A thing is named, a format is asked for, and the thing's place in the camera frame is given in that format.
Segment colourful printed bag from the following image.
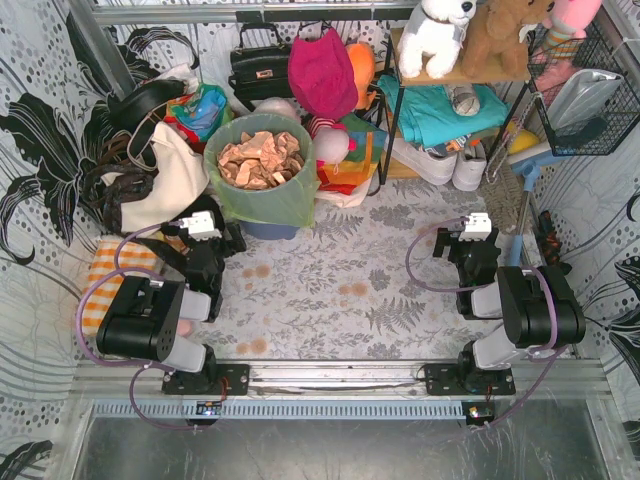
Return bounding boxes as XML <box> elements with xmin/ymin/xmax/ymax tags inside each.
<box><xmin>164</xmin><ymin>84</ymin><xmax>234</xmax><ymax>144</ymax></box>

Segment magenta cloth bag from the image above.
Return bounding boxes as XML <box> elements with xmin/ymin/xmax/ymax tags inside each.
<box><xmin>288</xmin><ymin>27</ymin><xmax>358</xmax><ymax>120</ymax></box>

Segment black wire basket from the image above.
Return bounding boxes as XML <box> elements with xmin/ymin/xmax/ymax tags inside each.
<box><xmin>528</xmin><ymin>24</ymin><xmax>639</xmax><ymax>156</ymax></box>

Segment green trash bag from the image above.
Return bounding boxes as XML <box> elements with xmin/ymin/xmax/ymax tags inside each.
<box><xmin>204</xmin><ymin>113</ymin><xmax>319</xmax><ymax>228</ymax></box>

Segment pink white plush doll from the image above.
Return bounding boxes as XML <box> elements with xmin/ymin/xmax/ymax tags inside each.
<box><xmin>306</xmin><ymin>116</ymin><xmax>357</xmax><ymax>166</ymax></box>

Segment teal folded clothes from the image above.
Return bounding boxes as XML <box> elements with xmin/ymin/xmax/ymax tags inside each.
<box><xmin>397</xmin><ymin>85</ymin><xmax>508</xmax><ymax>147</ymax></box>

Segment wooden metal shelf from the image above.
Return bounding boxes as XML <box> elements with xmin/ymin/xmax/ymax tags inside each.
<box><xmin>377</xmin><ymin>28</ymin><xmax>531</xmax><ymax>186</ymax></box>

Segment orange plush toy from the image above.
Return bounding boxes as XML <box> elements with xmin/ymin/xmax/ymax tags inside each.
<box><xmin>346</xmin><ymin>43</ymin><xmax>375</xmax><ymax>110</ymax></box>

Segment pink plush toy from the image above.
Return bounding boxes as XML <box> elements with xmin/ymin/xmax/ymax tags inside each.
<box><xmin>542</xmin><ymin>0</ymin><xmax>602</xmax><ymax>50</ymax></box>

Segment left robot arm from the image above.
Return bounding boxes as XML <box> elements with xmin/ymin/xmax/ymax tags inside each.
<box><xmin>96</xmin><ymin>223</ymin><xmax>250</xmax><ymax>397</ymax></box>

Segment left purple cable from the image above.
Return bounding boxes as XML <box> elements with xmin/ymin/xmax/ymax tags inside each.
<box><xmin>74</xmin><ymin>219</ymin><xmax>221</xmax><ymax>434</ymax></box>

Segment cream canvas tote bag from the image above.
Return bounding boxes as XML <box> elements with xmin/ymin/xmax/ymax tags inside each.
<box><xmin>100</xmin><ymin>122</ymin><xmax>209</xmax><ymax>234</ymax></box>

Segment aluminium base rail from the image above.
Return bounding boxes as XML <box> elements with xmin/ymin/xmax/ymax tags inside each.
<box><xmin>70</xmin><ymin>359</ymin><xmax>612</xmax><ymax>422</ymax></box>

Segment white plush lamb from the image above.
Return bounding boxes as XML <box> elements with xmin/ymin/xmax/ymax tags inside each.
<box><xmin>254</xmin><ymin>97</ymin><xmax>301</xmax><ymax>123</ymax></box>

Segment white plush dog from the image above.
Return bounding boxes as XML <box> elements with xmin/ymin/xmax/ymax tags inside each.
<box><xmin>398</xmin><ymin>0</ymin><xmax>477</xmax><ymax>79</ymax></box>

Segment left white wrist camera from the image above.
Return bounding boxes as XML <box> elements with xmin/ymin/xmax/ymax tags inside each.
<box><xmin>178</xmin><ymin>211</ymin><xmax>221</xmax><ymax>241</ymax></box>

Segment orange checkered cloth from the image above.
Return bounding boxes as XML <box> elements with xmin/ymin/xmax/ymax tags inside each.
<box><xmin>82</xmin><ymin>235</ymin><xmax>163</xmax><ymax>336</ymax></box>

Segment blue trash bin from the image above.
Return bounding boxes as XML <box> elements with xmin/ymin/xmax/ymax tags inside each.
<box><xmin>239</xmin><ymin>220</ymin><xmax>299</xmax><ymax>240</ymax></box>

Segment white sneaker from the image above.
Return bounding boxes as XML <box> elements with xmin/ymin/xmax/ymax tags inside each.
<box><xmin>451</xmin><ymin>141</ymin><xmax>487</xmax><ymax>191</ymax></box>

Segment black leather handbag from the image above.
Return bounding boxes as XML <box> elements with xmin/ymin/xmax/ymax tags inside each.
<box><xmin>228</xmin><ymin>22</ymin><xmax>294</xmax><ymax>112</ymax></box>

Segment rainbow striped bag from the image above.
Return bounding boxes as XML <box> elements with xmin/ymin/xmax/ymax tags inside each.
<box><xmin>316</xmin><ymin>113</ymin><xmax>388</xmax><ymax>195</ymax></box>

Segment brown teddy bear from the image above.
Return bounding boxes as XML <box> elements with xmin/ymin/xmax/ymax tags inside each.
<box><xmin>461</xmin><ymin>0</ymin><xmax>554</xmax><ymax>79</ymax></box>

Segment crumpled brown paper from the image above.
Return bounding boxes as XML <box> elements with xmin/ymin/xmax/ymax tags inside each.
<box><xmin>217</xmin><ymin>131</ymin><xmax>305</xmax><ymax>190</ymax></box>

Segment silver foil pouch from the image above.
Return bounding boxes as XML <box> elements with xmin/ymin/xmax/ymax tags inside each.
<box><xmin>547</xmin><ymin>69</ymin><xmax>624</xmax><ymax>130</ymax></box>

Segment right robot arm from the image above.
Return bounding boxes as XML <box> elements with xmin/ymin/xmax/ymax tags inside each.
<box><xmin>425</xmin><ymin>227</ymin><xmax>586</xmax><ymax>396</ymax></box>

